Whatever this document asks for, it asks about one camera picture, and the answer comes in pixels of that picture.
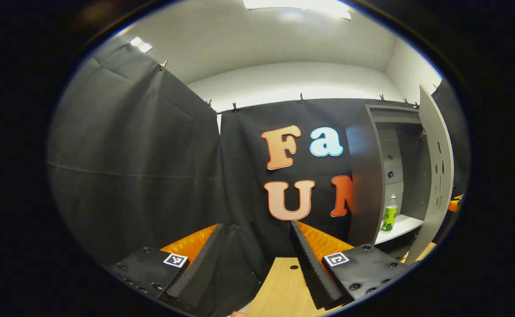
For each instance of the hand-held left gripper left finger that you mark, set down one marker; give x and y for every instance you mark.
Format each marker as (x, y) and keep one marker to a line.
(204, 268)

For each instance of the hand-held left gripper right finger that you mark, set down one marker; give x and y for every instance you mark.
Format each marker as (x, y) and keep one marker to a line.
(310, 268)

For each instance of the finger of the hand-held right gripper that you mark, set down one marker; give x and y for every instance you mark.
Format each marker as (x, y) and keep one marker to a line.
(454, 205)

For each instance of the green label plastic bottle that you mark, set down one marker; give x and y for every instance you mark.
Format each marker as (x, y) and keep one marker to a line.
(389, 218)

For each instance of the beige cabinet door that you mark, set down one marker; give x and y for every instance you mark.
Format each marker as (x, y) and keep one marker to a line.
(429, 132)

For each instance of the grey cabinet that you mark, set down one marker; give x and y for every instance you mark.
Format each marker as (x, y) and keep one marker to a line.
(365, 176)

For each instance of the metal cabinet door hinge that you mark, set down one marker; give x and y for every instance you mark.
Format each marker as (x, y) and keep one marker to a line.
(423, 133)

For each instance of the black backdrop cloth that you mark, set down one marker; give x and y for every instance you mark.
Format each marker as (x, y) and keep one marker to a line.
(151, 154)

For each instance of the row of black cloth clips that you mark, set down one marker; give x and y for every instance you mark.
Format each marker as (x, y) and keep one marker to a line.
(301, 97)

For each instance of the small ceiling light panel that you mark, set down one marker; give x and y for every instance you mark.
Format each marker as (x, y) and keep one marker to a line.
(141, 44)

